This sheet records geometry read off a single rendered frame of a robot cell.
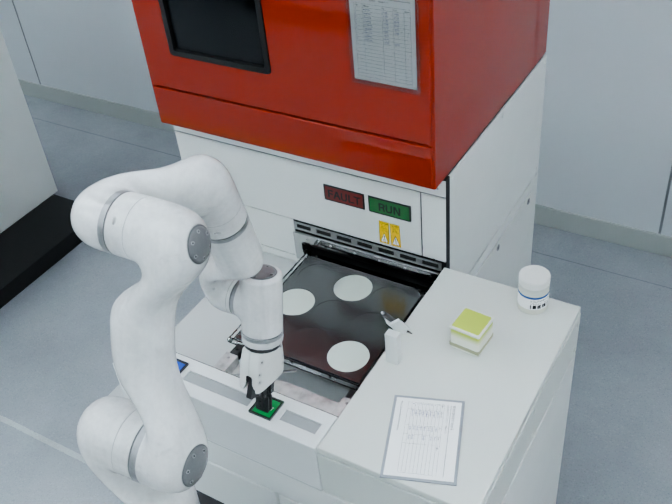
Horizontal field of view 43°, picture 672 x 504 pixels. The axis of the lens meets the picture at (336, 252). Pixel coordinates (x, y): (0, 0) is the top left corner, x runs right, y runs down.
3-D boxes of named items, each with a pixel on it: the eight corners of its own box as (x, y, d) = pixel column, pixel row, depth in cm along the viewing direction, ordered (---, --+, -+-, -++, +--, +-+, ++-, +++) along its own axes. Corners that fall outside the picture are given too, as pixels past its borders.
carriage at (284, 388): (227, 366, 206) (225, 358, 204) (358, 418, 190) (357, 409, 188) (208, 389, 201) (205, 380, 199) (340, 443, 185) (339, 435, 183)
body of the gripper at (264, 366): (261, 320, 176) (262, 363, 182) (232, 343, 168) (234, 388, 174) (291, 330, 173) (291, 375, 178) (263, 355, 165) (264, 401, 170)
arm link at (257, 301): (229, 331, 168) (269, 344, 165) (226, 274, 162) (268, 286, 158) (251, 311, 175) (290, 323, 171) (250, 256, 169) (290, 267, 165)
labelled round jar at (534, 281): (523, 291, 201) (525, 261, 195) (552, 300, 198) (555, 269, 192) (512, 310, 196) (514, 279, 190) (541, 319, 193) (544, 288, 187)
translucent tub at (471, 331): (464, 327, 193) (464, 305, 189) (494, 338, 190) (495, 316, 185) (448, 347, 189) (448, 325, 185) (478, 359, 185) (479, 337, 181)
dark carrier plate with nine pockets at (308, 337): (309, 257, 229) (309, 255, 229) (424, 292, 214) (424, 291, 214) (236, 339, 207) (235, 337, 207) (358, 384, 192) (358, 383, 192)
